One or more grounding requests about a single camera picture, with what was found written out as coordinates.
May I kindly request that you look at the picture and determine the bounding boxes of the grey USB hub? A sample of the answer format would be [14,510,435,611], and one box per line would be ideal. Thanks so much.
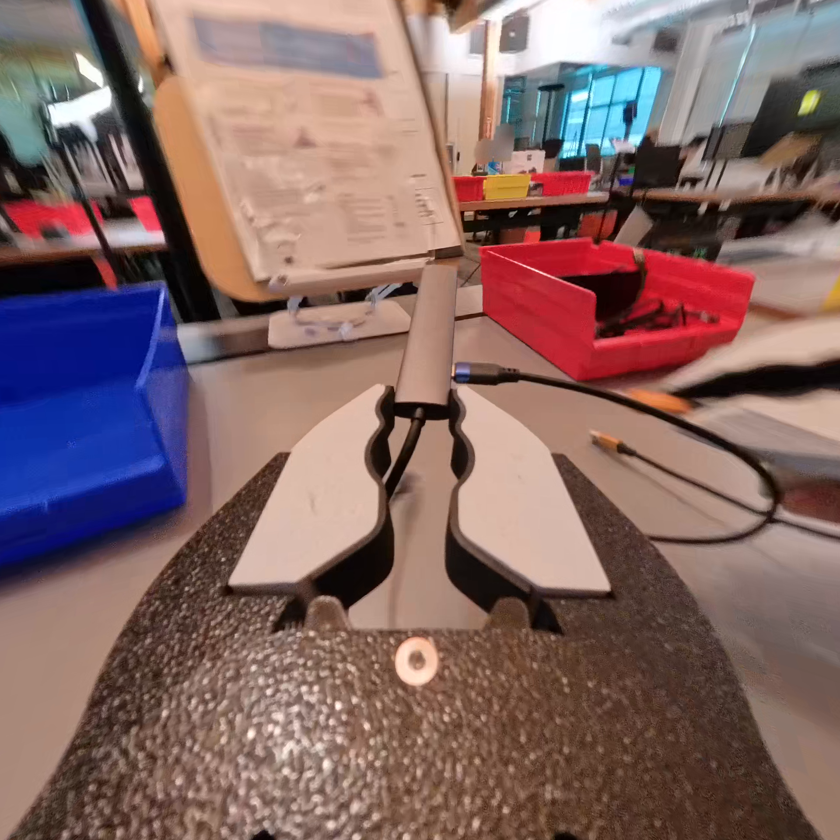
[394,264,459,422]

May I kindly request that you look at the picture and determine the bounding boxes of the blue plastic bin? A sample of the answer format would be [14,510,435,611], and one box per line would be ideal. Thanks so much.
[0,282,191,572]

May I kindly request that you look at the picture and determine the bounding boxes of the black cable blue-ringed plug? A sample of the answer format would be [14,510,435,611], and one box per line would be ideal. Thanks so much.
[451,361,783,546]

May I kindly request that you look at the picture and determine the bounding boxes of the grey desk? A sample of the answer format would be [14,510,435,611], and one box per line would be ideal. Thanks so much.
[0,305,840,840]

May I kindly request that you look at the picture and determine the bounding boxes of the black cable bundle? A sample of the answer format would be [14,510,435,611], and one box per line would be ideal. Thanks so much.
[594,295,721,341]

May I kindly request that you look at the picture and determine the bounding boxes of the black pole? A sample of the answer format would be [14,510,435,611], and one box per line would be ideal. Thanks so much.
[82,0,221,322]

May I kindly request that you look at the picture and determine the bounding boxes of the black hub tail cable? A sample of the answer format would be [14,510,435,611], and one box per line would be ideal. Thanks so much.
[382,407,429,501]

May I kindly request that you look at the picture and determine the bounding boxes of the brown document board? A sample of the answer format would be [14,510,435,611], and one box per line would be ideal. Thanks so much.
[151,0,467,304]

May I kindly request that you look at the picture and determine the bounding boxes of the printed paper sheets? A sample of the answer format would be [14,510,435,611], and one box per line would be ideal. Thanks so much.
[147,0,463,283]

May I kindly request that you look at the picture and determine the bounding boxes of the background wooden table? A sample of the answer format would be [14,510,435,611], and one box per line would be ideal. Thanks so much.
[458,190,611,245]

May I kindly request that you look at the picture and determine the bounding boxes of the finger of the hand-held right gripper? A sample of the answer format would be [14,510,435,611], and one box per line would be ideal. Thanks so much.
[691,400,840,462]
[659,314,840,403]

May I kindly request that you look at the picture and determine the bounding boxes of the white stand base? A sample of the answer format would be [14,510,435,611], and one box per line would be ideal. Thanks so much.
[268,285,413,350]

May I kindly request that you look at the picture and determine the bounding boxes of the black monitor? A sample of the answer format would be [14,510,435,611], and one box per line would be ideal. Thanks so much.
[633,141,683,190]

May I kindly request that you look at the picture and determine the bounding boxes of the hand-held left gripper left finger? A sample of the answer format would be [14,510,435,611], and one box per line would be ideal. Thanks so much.
[227,384,396,608]

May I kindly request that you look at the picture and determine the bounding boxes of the red plastic bin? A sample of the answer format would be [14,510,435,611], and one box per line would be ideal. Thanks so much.
[479,238,757,383]

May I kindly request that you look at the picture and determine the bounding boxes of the black cable orange plug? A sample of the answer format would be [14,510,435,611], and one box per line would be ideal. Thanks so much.
[626,388,693,414]
[589,430,778,519]

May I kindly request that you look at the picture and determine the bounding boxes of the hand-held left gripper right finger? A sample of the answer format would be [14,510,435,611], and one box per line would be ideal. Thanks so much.
[445,386,614,611]

